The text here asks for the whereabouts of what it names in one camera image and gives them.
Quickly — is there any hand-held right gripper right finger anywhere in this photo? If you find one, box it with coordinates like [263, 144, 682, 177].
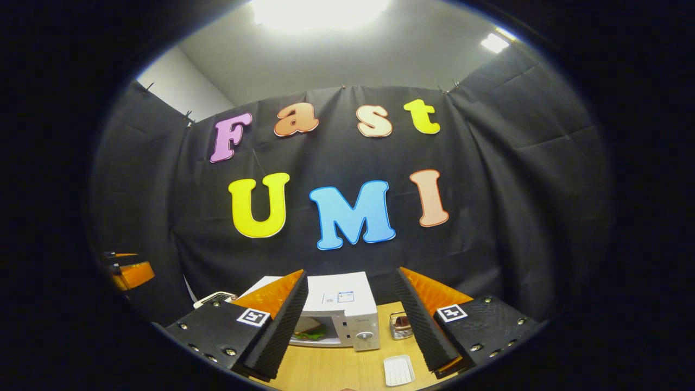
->
[392, 266, 546, 380]

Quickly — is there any small white ribbed tray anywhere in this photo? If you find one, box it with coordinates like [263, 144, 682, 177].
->
[383, 355, 416, 387]

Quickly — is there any lettuce sandwich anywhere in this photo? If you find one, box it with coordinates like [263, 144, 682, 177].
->
[293, 317, 330, 342]

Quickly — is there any metal wire basket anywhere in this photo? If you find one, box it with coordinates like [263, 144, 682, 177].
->
[389, 311, 415, 341]

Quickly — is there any black backdrop cloth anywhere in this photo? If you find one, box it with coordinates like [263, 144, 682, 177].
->
[90, 41, 615, 327]

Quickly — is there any white microwave oven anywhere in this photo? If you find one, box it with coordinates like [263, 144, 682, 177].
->
[239, 272, 381, 352]

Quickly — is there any ceiling light panel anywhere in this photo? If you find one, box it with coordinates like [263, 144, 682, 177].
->
[481, 30, 517, 54]
[252, 0, 389, 31]

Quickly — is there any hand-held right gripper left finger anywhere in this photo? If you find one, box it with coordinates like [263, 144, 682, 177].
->
[163, 270, 309, 381]

